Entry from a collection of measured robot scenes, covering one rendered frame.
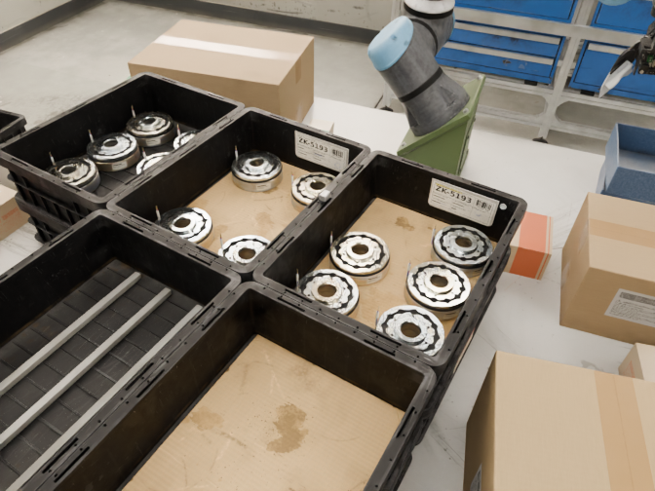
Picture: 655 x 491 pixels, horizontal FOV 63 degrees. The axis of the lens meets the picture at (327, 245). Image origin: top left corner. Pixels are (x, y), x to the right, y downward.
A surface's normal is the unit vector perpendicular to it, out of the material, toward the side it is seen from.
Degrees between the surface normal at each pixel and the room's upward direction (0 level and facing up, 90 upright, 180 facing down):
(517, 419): 0
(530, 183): 0
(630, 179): 90
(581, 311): 90
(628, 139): 90
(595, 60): 90
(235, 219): 0
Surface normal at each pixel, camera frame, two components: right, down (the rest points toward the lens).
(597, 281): -0.32, 0.64
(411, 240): 0.02, -0.73
